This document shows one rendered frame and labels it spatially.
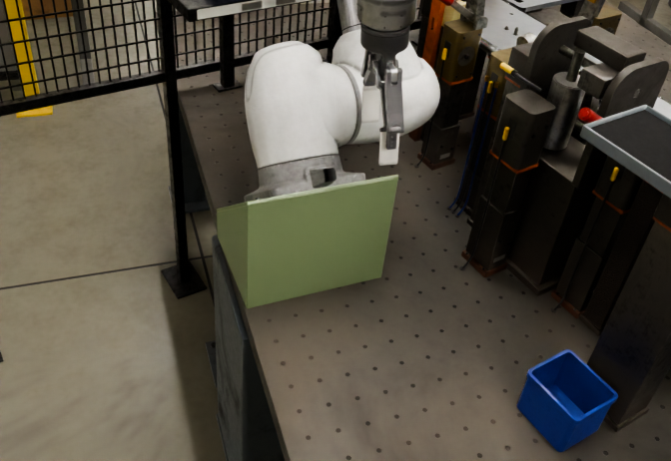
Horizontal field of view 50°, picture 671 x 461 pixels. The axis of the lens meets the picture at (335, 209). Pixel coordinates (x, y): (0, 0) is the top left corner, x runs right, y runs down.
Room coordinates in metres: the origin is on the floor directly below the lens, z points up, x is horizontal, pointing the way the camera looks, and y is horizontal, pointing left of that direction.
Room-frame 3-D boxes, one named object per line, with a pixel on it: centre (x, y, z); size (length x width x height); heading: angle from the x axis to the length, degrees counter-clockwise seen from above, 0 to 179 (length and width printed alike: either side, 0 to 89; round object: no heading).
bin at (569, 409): (0.73, -0.40, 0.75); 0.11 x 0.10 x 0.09; 36
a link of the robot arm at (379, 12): (1.03, -0.04, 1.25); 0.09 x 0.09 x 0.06
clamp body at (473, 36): (1.43, -0.22, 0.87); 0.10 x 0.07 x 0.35; 126
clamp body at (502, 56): (1.28, -0.30, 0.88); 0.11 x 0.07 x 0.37; 126
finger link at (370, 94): (1.09, -0.04, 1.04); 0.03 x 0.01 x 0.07; 104
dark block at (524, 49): (1.22, -0.33, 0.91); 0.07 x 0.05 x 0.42; 126
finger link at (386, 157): (0.96, -0.07, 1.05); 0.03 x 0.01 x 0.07; 104
